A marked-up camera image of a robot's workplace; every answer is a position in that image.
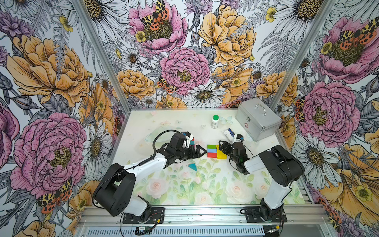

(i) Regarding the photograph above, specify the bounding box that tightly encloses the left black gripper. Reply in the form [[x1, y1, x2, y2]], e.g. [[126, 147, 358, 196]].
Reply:
[[176, 145, 206, 161]]

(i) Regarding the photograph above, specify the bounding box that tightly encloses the teal triangular block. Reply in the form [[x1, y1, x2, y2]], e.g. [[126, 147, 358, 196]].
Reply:
[[188, 164, 197, 171]]

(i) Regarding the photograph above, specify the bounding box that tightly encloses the red block cluster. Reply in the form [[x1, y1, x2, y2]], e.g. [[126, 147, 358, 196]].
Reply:
[[207, 153, 217, 159]]

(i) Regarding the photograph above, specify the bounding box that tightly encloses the green rectangular block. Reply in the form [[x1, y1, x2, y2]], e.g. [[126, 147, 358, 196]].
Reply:
[[207, 145, 217, 150]]

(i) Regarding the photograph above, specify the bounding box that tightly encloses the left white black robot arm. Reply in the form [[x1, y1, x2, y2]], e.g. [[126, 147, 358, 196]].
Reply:
[[92, 129, 207, 223]]

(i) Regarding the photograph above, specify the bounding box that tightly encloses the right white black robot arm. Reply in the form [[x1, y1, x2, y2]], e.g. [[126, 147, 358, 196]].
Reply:
[[219, 140, 305, 222]]

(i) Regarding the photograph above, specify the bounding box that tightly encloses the blue white plastic packet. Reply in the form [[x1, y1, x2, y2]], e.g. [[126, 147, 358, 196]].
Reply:
[[222, 128, 236, 143]]

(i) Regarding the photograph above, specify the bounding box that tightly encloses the white bottle green cap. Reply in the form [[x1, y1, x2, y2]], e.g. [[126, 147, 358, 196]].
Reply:
[[211, 115, 219, 129]]

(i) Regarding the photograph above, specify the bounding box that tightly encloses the silver metal case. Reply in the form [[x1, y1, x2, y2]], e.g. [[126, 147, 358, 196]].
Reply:
[[235, 98, 282, 141]]

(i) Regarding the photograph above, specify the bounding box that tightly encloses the small green circuit board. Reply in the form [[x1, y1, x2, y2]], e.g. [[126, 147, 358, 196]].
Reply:
[[135, 226, 150, 236]]

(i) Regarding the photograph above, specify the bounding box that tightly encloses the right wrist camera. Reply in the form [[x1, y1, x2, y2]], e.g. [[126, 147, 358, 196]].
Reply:
[[233, 134, 244, 146]]

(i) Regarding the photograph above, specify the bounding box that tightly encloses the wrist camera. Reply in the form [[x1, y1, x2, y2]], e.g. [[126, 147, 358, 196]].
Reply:
[[181, 131, 194, 148], [233, 134, 244, 146]]

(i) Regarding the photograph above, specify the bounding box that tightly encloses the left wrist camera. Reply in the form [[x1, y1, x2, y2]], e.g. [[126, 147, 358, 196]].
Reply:
[[181, 131, 194, 148]]

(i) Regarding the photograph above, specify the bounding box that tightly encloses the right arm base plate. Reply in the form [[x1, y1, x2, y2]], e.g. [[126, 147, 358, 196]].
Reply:
[[240, 205, 288, 223]]

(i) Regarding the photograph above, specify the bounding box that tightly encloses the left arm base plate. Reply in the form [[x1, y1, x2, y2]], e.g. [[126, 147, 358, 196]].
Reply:
[[122, 207, 165, 225]]

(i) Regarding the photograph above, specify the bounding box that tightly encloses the aluminium front rail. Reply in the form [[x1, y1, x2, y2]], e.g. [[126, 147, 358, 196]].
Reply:
[[78, 203, 329, 228]]

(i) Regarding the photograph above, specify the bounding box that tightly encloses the right aluminium frame post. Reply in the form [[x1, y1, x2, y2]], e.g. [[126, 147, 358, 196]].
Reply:
[[267, 0, 338, 111]]

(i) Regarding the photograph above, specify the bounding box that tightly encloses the aluminium frame post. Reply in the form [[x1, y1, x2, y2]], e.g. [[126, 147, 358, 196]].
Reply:
[[267, 0, 338, 111], [73, 1, 131, 115]]

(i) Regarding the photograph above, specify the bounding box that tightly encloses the left aluminium frame post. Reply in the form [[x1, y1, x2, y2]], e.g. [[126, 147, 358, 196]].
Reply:
[[73, 1, 131, 115]]

